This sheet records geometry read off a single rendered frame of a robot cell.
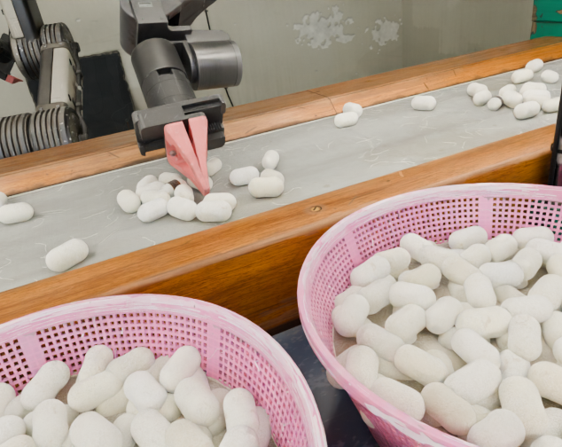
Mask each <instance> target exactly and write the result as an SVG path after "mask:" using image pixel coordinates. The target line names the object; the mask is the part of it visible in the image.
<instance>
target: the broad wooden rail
mask: <svg viewBox="0 0 562 447"><path fill-rule="evenodd" d="M534 59H540V60H542V62H543V63H547V62H551V61H554V60H558V59H562V36H543V37H538V38H535V39H530V40H526V41H523V42H518V43H511V44H507V45H503V46H499V47H495V48H491V49H487V50H483V51H476V52H472V53H468V54H464V55H460V56H455V57H452V58H448V59H441V60H436V61H433V62H428V63H425V64H421V65H416V66H413V67H405V68H401V69H397V70H394V71H389V72H385V73H381V74H374V75H370V76H366V77H362V78H358V79H354V80H350V81H345V82H339V83H334V84H331V85H326V86H323V87H319V88H314V89H311V90H304V91H299V92H295V93H292V94H287V95H284V96H279V97H275V98H268V99H264V100H260V101H256V102H252V103H248V104H244V105H240V106H233V107H229V108H226V111H225V114H223V118H222V124H223V126H224V136H225V143H227V142H230V141H234V140H238V139H241V138H245V137H251V136H255V135H259V134H262V133H266V132H270V131H273V130H277V129H283V128H287V127H291V126H294V125H298V124H302V123H305V122H312V121H315V120H319V119H323V118H326V117H330V116H334V115H337V114H343V106H344V105H345V104H346V103H349V102H351V103H355V104H358V105H360V106H361V107H362V108H365V107H369V106H375V105H379V104H383V103H386V102H390V101H394V100H397V99H401V98H407V97H411V96H415V95H418V94H422V93H426V92H429V91H433V90H439V89H443V88H447V87H451V86H455V85H458V84H462V83H466V82H472V81H476V80H479V79H483V78H487V77H490V76H494V75H500V74H504V73H508V72H511V71H515V70H519V69H522V68H526V65H527V63H528V62H529V61H532V60H534ZM163 158H167V155H166V150H165V148H161V149H158V150H154V151H150V152H146V153H145V156H143V155H141V153H140V151H139V148H138V145H137V138H136V133H135V130H134V129H131V130H127V131H123V132H119V133H114V134H111V135H107V136H102V137H95V138H92V139H88V140H84V141H81V142H76V143H72V144H67V145H61V146H56V147H52V148H48V149H44V150H40V151H36V152H32V153H25V154H21V155H17V156H12V157H9V158H5V159H1V160H0V192H3V193H4V194H5V195H6V196H7V197H10V196H13V195H17V194H21V193H24V192H31V191H34V190H38V189H42V188H45V187H49V186H53V185H56V184H63V183H66V182H70V181H74V180H77V179H81V178H85V177H88V176H95V175H98V174H102V173H105V172H109V171H113V170H116V169H123V168H126V167H130V166H134V165H137V164H141V163H145V162H148V161H156V160H159V159H163Z"/></svg>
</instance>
